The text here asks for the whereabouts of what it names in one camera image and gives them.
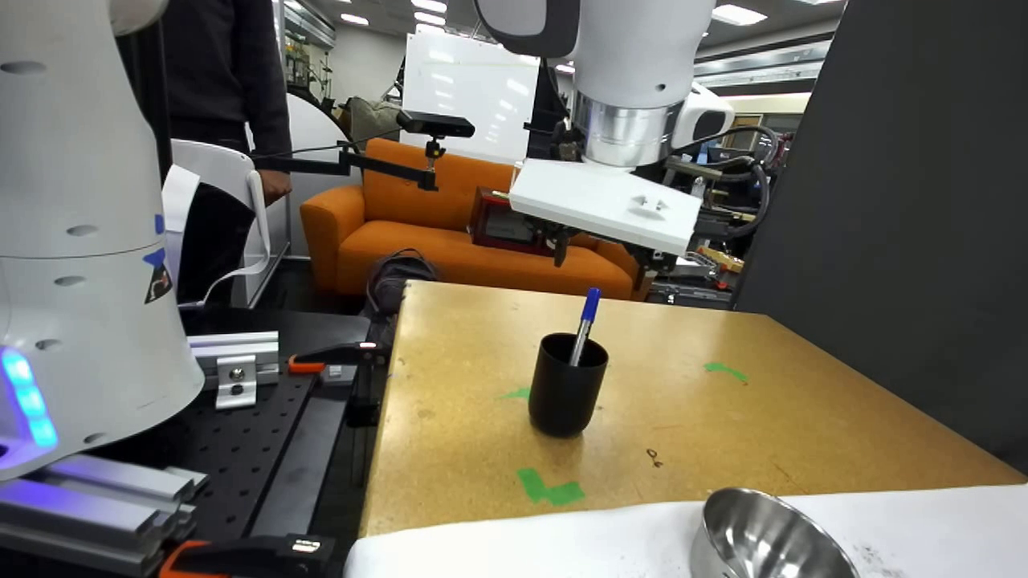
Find blue capped pen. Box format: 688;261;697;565
567;285;606;370

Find black cup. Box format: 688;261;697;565
528;331;615;442

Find orange sofa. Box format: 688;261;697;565
299;136;646;305

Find orange black clamp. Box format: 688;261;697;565
158;531;338;578
282;338;390;382

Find white whiteboard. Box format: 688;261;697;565
400;28;545;167

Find curved green tape mark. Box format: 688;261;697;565
702;361;752;387

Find white cloth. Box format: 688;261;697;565
343;483;1028;578

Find white chair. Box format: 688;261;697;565
158;136;286;316

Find metal bowl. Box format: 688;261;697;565
688;486;861;578

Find person in dark clothes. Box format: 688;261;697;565
112;0;299;309

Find dark fabric backdrop panel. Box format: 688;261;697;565
734;0;1028;476

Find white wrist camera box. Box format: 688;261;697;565
509;156;708;261

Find black camera on boom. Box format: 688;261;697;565
254;105;480;195

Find aluminium angle bracket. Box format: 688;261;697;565
188;329;286;414

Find aluminium extrusion rail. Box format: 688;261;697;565
0;454;212;578

